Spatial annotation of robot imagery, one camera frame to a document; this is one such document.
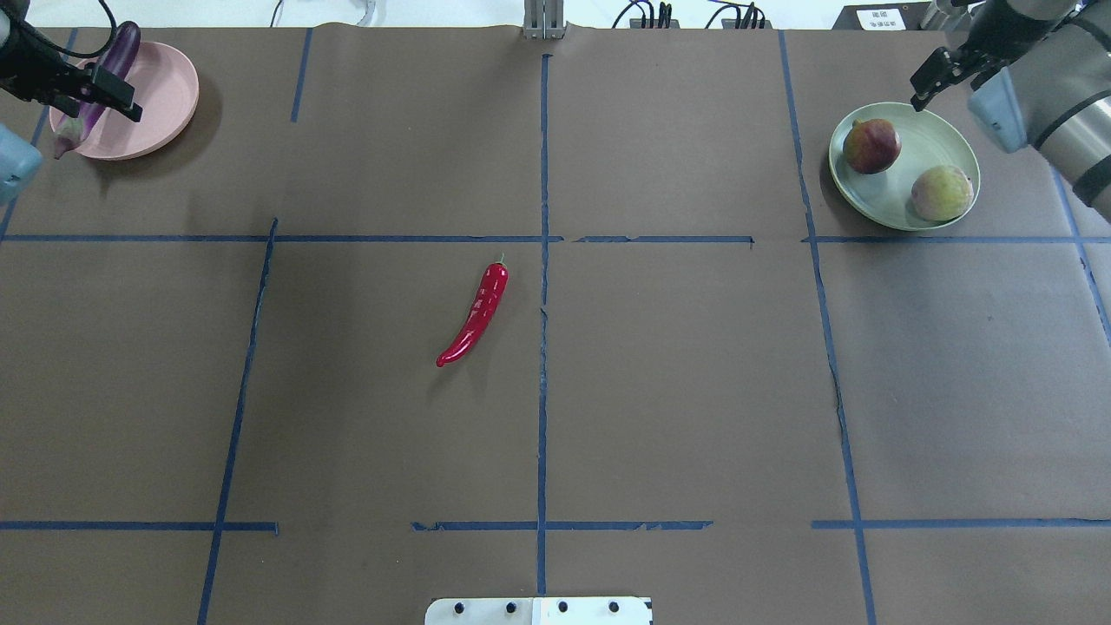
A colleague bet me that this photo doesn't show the black box with label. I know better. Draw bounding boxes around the black box with label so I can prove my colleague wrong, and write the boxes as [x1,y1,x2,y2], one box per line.
[832,1,931,31]

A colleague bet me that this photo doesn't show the light green plate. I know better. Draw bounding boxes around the light green plate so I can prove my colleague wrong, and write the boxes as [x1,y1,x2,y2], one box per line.
[828,102,983,231]

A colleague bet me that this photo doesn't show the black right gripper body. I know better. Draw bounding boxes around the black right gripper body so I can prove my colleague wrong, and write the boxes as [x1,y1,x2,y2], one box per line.
[910,1,1075,112]

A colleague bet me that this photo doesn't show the red pomegranate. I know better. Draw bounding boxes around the red pomegranate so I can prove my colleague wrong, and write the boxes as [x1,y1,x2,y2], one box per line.
[842,118,902,174]

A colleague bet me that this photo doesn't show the red chili pepper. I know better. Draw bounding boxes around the red chili pepper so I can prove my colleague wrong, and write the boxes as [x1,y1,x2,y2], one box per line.
[434,254,510,367]

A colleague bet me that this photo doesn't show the black power cables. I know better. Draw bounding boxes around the black power cables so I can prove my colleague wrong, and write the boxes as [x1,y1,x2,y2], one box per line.
[612,0,769,30]

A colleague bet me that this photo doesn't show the pink plate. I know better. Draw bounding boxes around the pink plate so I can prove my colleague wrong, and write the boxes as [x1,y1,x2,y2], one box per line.
[66,40,200,160]

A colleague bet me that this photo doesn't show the purple eggplant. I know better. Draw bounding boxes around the purple eggplant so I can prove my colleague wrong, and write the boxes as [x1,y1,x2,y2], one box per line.
[53,21,143,160]

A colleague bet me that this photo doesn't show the yellow green mango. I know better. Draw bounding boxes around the yellow green mango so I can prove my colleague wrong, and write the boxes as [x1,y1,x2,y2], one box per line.
[911,165,975,221]

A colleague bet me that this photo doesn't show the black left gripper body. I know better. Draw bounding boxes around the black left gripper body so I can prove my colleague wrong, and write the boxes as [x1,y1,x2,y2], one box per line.
[1,17,119,114]

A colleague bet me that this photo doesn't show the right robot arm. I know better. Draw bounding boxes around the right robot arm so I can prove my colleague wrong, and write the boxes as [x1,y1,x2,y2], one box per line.
[911,1,1110,216]

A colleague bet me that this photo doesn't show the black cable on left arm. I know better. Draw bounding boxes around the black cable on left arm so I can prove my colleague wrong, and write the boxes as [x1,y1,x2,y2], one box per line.
[17,0,119,62]

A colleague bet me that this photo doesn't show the white metal base plate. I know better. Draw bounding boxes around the white metal base plate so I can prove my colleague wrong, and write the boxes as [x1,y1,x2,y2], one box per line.
[424,596,654,624]

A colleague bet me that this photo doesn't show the grey metal bracket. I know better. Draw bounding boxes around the grey metal bracket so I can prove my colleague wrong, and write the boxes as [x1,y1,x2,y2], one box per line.
[523,0,567,41]

